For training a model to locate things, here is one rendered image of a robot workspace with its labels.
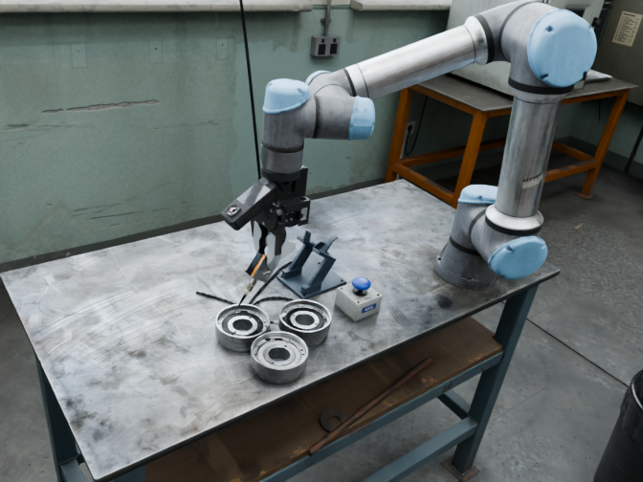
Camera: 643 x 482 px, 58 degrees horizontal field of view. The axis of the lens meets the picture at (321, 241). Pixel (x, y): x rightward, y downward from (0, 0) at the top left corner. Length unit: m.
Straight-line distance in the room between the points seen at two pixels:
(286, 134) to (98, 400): 0.55
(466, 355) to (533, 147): 0.68
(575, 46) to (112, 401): 0.98
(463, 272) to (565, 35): 0.59
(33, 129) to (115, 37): 0.48
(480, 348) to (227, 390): 0.83
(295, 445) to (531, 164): 0.75
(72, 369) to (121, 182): 1.67
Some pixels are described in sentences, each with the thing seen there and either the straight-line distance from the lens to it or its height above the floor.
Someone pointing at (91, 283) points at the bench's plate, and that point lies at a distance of 1.34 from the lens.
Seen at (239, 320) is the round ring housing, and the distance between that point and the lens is 1.18.
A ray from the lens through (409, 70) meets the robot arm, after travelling 1.16.
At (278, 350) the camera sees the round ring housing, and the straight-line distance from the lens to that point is 1.12.
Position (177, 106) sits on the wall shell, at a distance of 2.70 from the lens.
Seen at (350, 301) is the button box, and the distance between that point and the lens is 1.23.
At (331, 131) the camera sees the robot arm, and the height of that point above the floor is 1.22.
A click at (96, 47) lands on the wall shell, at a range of 2.51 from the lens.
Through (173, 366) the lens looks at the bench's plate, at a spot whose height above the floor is 0.80.
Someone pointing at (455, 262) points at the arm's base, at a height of 0.85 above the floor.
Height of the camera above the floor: 1.56
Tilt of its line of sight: 30 degrees down
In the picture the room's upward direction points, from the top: 7 degrees clockwise
